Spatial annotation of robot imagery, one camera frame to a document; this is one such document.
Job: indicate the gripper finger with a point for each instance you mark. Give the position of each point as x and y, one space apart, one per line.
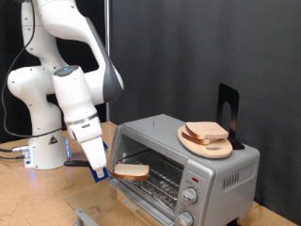
100 173

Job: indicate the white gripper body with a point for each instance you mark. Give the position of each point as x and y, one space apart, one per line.
95 153

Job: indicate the spatula with blue block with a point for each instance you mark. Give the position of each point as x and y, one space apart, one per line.
94 175

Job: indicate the glass toaster oven door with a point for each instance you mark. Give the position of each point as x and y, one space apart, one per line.
94 201

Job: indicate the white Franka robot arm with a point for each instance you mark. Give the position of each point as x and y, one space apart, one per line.
40 125

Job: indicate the silver oven knob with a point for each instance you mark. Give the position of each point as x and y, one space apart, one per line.
185 219
190 196

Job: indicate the silver toaster oven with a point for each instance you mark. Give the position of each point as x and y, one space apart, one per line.
207 175

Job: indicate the round wooden board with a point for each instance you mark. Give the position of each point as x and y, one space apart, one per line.
213 151

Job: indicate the vertical metal pole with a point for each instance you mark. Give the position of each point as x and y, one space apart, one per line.
107 31

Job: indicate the black metal bookend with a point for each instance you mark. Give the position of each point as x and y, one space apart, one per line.
227 94

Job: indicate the wrist camera on blue mount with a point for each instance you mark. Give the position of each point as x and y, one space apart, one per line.
105 147

